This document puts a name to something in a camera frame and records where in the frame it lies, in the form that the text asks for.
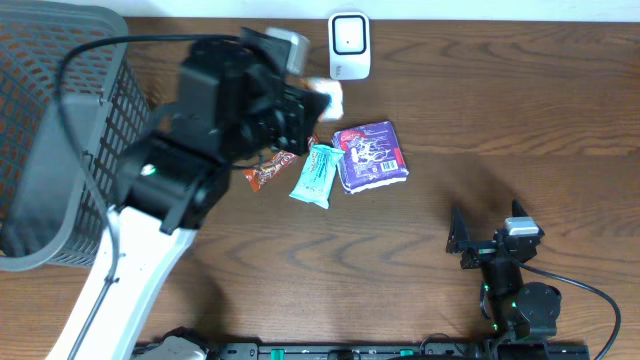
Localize orange brown candy bar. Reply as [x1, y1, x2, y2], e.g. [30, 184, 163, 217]
[242, 150, 299, 192]

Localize purple Carefree pad pack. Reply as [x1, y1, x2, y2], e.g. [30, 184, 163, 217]
[332, 121, 409, 194]

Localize teal wet wipes pack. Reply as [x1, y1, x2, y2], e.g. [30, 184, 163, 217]
[289, 144, 345, 209]

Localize orange white tissue pack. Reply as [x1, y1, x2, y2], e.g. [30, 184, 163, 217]
[302, 77, 344, 122]

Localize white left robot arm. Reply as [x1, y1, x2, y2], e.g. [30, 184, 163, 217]
[50, 29, 329, 359]

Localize white barcode scanner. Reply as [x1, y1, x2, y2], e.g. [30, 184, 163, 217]
[328, 12, 371, 81]

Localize grey plastic basket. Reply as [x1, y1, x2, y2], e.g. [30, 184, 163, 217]
[1, 1, 149, 272]

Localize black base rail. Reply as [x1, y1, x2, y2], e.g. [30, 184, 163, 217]
[132, 327, 591, 360]

